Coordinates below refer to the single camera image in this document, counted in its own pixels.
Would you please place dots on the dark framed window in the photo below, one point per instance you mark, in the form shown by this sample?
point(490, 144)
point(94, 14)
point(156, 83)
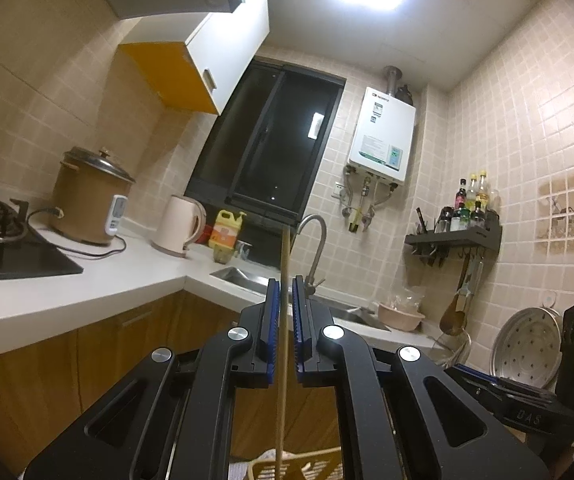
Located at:
point(267, 135)

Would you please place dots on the black gas stove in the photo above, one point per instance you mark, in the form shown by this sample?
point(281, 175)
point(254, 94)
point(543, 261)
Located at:
point(17, 260)

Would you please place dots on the black spice rack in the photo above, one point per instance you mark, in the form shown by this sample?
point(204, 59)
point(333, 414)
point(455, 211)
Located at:
point(457, 240)

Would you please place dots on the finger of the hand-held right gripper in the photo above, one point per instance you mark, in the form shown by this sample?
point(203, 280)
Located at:
point(487, 377)

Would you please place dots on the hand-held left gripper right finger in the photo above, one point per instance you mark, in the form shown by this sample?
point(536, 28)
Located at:
point(298, 320)

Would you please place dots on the row of seasoning bottles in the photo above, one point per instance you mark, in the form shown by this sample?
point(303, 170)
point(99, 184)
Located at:
point(467, 210)

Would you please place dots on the white wall socket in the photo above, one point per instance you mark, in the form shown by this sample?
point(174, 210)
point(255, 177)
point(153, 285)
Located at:
point(340, 190)

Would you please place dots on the metal exhaust pipe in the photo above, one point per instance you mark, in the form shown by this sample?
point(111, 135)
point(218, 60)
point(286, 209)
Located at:
point(393, 80)

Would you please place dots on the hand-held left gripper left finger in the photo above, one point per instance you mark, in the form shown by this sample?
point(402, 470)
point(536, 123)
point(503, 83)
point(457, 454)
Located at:
point(273, 320)

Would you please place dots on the steel kitchen faucet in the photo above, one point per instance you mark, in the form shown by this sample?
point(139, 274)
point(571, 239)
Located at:
point(318, 260)

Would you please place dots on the pink plastic basin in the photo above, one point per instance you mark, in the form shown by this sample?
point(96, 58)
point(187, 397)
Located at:
point(399, 320)

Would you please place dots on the yellow plastic basket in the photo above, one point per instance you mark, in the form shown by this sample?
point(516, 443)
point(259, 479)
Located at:
point(312, 467)

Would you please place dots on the white water heater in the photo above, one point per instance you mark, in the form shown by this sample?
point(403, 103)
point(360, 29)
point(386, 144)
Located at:
point(379, 135)

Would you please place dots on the wooden spatula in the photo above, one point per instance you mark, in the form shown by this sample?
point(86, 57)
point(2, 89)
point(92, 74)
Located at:
point(453, 317)

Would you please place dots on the metal water pipes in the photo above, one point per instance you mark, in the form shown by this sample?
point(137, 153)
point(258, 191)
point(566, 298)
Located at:
point(367, 190)

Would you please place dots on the white power meter plug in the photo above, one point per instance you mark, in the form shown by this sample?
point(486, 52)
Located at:
point(117, 212)

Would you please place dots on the metal hanging utensil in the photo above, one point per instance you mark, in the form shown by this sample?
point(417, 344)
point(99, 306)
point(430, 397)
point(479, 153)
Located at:
point(474, 280)

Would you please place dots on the wooden chopstick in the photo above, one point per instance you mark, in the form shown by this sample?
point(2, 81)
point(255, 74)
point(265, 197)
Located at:
point(282, 410)

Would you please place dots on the cream electric kettle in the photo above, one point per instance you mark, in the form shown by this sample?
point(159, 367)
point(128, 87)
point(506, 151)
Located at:
point(174, 225)

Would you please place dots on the metal steamer plate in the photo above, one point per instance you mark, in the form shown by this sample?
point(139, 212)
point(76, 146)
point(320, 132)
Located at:
point(527, 345)

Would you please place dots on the decorative wall tile picture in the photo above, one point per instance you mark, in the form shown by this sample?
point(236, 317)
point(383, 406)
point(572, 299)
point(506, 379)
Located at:
point(567, 215)

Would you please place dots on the yellow detergent bottle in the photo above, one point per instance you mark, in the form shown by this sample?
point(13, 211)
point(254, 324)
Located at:
point(224, 232)

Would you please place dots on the brown rice cooker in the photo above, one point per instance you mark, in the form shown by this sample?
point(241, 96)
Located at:
point(87, 200)

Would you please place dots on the white and orange wall cabinet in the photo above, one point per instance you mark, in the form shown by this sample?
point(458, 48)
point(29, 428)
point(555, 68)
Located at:
point(227, 50)

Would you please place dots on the steel sink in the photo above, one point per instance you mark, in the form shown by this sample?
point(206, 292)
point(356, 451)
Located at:
point(237, 276)

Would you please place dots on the striped woven mat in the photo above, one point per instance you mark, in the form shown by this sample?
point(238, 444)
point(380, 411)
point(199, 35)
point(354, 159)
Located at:
point(262, 462)

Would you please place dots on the clear plastic bag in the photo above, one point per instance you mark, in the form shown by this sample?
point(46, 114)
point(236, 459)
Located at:
point(407, 300)

